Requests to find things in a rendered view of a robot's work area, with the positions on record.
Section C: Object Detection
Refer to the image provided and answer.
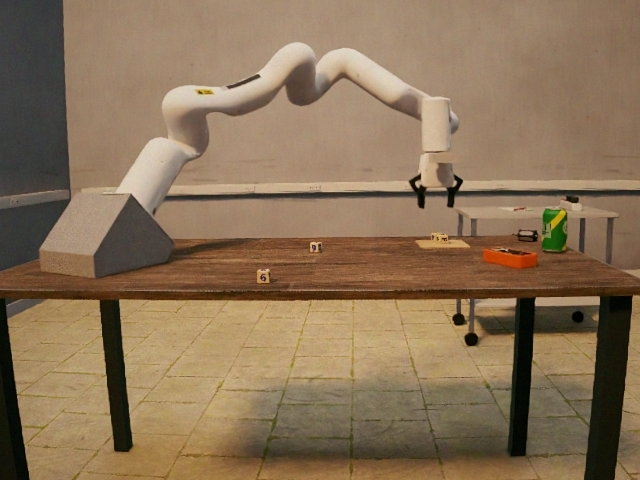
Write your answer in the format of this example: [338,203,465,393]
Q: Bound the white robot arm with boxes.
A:
[115,43,461,221]

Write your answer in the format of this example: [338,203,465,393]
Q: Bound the green and yellow drink can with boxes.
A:
[542,206,568,254]

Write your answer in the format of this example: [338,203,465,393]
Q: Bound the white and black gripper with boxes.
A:
[409,153,463,209]

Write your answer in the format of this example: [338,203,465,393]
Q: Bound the beige square mat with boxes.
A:
[415,240,470,249]

